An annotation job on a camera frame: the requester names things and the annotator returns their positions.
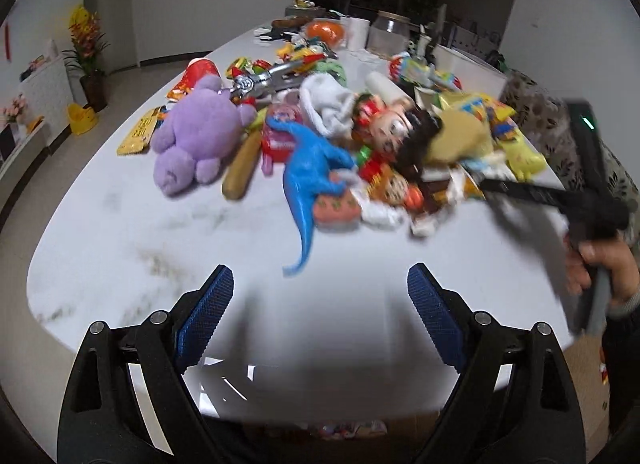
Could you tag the purple plush toy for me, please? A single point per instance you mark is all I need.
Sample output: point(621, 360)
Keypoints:
point(197, 135)

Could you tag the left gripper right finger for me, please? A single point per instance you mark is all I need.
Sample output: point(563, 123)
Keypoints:
point(514, 400)

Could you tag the yellow flower plant pot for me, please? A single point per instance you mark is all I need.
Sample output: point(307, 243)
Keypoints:
point(84, 57)

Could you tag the blue plastic dinosaur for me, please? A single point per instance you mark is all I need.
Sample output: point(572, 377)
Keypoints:
point(306, 175)

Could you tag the orange fruit in bag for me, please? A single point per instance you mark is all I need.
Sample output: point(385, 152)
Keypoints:
point(331, 32)

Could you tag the white plastic storage box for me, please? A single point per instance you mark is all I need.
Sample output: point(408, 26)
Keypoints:
point(474, 74)

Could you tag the person's right hand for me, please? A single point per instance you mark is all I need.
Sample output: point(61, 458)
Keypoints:
point(611, 254)

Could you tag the yellow rubber duck toy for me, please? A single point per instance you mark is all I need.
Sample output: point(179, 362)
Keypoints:
point(524, 161)

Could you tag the brown wooden stick toy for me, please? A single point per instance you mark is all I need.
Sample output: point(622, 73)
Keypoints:
point(242, 168)

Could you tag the yellow potty stool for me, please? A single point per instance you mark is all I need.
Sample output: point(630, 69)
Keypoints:
point(81, 119)

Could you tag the yellow sponge piece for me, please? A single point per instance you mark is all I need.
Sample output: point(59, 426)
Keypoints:
point(463, 135)

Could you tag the white paper towel roll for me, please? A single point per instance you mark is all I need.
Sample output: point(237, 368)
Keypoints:
point(358, 32)

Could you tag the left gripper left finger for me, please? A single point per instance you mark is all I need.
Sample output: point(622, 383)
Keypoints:
point(100, 419)

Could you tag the white cabinet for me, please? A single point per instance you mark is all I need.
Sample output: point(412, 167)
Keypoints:
point(47, 92)

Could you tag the floral sofa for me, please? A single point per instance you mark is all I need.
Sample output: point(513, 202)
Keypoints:
point(545, 122)

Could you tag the white sock cloth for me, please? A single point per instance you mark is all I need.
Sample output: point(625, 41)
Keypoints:
point(327, 105)

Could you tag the glass jar with lid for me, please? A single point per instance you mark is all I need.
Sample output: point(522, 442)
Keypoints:
point(389, 35)

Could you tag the doll with black hair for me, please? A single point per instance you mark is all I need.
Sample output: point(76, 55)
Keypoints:
point(395, 135)

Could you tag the yellow card package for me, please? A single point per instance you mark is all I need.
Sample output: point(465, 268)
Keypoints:
point(139, 137)

